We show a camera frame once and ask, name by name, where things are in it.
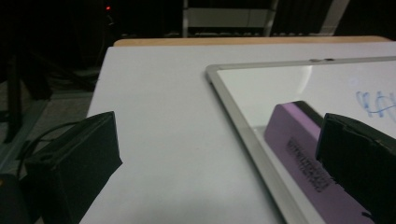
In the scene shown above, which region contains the black tripod stand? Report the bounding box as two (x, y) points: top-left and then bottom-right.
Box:
(0, 50), (54, 145)

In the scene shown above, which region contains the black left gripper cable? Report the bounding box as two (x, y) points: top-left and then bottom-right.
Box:
(16, 120), (80, 180)

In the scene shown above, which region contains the grey metal stand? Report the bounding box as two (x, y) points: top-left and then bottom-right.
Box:
(181, 0), (351, 38)

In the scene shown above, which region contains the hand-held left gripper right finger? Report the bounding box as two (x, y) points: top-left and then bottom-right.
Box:
(315, 113), (396, 224)

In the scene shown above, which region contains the silver framed whiteboard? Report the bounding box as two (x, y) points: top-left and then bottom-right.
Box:
(205, 55), (396, 224)

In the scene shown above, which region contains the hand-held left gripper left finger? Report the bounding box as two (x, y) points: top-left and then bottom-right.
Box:
(23, 110), (123, 224)

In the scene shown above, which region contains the dark device with red light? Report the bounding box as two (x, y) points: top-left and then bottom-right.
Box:
(92, 0), (125, 32)

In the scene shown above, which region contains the black whiteboard eraser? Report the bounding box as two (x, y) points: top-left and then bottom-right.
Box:
(263, 100), (379, 224)

